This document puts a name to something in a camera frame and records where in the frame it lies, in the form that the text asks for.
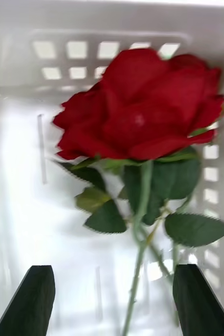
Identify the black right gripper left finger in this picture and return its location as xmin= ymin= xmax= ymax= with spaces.
xmin=0 ymin=265 xmax=56 ymax=336

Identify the shallow white box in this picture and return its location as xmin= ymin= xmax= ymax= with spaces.
xmin=0 ymin=0 xmax=224 ymax=336

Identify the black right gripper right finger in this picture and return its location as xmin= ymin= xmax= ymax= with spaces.
xmin=172 ymin=263 xmax=224 ymax=336

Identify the red rose with green stem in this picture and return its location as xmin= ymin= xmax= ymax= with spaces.
xmin=52 ymin=48 xmax=224 ymax=336

